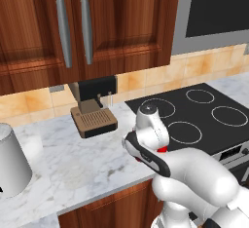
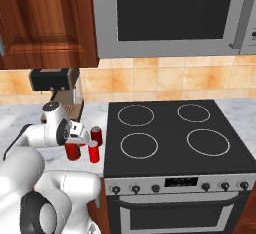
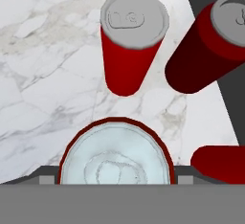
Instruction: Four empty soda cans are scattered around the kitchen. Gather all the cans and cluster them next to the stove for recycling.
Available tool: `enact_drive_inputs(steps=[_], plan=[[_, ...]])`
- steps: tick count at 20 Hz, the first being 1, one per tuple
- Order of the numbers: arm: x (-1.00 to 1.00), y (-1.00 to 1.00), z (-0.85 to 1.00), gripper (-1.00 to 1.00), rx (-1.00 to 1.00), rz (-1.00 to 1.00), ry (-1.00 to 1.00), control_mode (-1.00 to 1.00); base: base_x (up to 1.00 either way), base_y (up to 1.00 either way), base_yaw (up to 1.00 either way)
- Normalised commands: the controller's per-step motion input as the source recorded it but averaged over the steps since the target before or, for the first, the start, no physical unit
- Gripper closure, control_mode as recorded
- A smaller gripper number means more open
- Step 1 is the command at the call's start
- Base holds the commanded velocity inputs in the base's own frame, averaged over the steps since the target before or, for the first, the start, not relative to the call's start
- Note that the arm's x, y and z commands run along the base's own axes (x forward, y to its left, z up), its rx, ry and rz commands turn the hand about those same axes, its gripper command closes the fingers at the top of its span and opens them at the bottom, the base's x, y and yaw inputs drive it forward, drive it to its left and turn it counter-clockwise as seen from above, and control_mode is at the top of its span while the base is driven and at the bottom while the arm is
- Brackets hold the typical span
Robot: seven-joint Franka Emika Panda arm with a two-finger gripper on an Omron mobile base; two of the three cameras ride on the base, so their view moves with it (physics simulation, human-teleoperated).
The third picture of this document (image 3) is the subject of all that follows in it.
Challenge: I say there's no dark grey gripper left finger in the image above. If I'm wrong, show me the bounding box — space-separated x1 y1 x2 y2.
5 166 61 186

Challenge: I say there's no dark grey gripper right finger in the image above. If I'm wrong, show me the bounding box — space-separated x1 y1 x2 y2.
173 165 212 186

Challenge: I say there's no red soda can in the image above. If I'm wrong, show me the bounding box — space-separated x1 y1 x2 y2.
189 145 245 186
57 116 176 186
100 0 170 98
164 0 245 95

